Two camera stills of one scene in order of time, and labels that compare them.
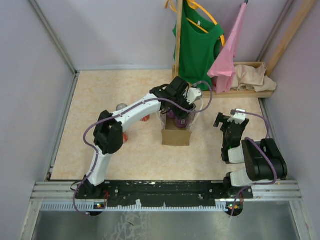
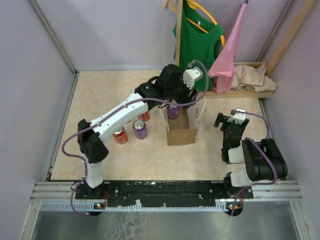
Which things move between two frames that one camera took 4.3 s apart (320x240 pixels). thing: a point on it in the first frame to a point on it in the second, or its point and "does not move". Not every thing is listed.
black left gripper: x=181 y=114 to x=186 y=99
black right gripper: x=223 y=119 does not move
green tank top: x=199 y=44 does not move
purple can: x=180 y=123 to x=139 y=127
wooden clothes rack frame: x=306 y=6 does not move
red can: x=145 y=118 does not move
